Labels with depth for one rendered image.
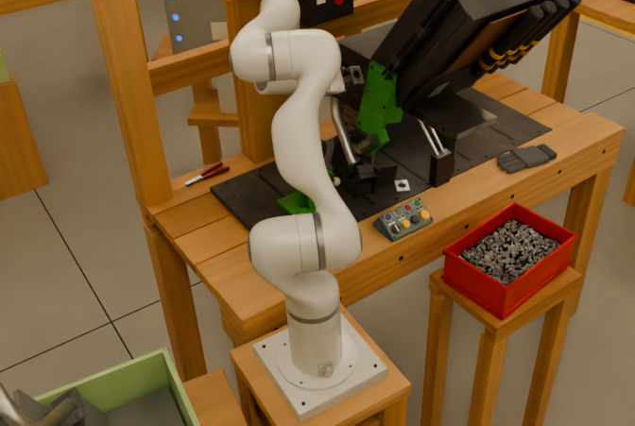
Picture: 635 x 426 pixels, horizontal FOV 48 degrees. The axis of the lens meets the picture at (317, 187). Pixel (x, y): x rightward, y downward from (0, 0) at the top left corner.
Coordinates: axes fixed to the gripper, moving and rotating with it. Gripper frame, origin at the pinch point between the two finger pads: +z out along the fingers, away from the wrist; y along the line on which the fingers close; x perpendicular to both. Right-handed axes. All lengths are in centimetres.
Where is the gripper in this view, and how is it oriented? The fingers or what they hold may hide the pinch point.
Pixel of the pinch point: (350, 77)
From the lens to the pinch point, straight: 209.9
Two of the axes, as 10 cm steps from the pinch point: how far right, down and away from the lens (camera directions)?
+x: -5.8, 2.8, 7.7
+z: 7.8, -1.0, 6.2
